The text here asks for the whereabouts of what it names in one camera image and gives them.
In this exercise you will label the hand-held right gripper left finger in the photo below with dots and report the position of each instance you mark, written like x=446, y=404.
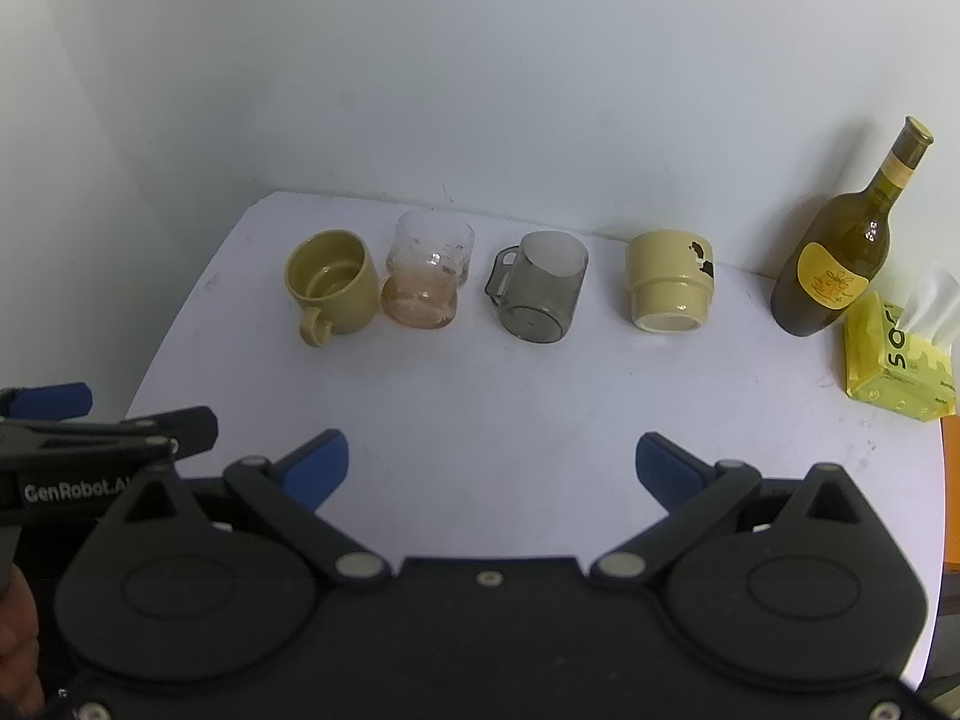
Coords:
x=321, y=465

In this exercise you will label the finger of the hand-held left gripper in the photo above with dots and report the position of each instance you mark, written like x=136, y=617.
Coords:
x=56, y=399
x=184, y=426

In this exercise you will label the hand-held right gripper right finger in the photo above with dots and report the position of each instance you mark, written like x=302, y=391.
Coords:
x=661, y=465

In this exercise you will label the cream cup with brown print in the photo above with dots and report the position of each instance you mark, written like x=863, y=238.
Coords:
x=667, y=286

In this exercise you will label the pink tinted glass cup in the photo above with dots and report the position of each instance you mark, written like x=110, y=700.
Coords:
x=426, y=294

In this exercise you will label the grey translucent plastic cup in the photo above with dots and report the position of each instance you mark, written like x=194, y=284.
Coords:
x=541, y=301

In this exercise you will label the person's left hand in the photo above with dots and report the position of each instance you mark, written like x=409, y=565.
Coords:
x=15, y=645

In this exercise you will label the olive yellow mug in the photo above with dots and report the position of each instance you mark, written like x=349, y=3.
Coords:
x=354, y=292

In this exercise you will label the yellow tissue pack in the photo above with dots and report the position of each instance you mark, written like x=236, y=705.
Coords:
x=892, y=376

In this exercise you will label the olive glass bottle yellow label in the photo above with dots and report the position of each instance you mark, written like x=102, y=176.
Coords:
x=825, y=277

